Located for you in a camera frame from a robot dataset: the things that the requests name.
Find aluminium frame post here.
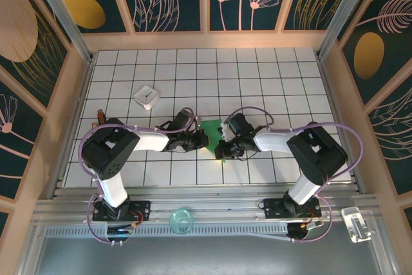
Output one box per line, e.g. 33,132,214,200
317,0,386,60
25,0,95,64

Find aluminium table rail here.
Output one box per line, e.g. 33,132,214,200
32,184,382,226

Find grey metal sheet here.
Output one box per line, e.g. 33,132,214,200
19,236,397,275

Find clear green glass bowl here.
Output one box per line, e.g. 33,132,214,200
169,207,194,234

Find purple cable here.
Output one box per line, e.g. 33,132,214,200
223,106,365,243
79,107,198,245

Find clear acrylic holder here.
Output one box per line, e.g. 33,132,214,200
341,205,376,243

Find green paper sheet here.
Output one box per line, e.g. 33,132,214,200
199,119,231,164

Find white square clock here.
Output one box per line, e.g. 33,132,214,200
134,84,161,111

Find slotted grey cable duct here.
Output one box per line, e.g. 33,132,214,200
43,225,290,238

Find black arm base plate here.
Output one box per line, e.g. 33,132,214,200
92,200,151,222
263,198,322,220

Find black controller board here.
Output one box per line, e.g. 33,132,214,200
287,222,323,241
106,225,135,236

